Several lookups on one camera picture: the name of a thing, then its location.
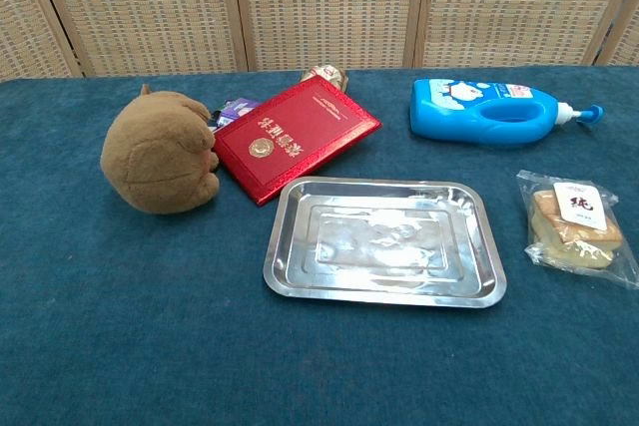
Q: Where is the brown plush toy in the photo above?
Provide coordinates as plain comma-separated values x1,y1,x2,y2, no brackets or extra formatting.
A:
100,84,221,215

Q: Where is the stainless steel tray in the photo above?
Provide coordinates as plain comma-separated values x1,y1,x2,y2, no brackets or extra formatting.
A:
263,176,508,309

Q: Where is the red certificate book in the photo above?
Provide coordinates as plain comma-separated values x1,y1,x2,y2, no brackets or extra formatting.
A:
212,76,382,207

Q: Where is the blue detergent pump bottle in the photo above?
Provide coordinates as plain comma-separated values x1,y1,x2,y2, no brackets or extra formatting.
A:
409,78,605,148

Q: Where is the shiny wrapped snack packet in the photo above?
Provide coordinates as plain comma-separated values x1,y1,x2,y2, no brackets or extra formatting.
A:
300,65,349,91

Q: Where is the woven folding screen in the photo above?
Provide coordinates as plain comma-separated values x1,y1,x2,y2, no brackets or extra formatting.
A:
0,0,639,82

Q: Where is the purple small box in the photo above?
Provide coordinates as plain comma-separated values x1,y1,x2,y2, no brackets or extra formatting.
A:
208,98,263,132

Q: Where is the bagged pastry snack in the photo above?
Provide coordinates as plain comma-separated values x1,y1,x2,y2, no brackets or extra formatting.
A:
516,169,639,290

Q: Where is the blue tablecloth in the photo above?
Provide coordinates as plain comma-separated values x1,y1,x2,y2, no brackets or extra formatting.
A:
0,65,639,426

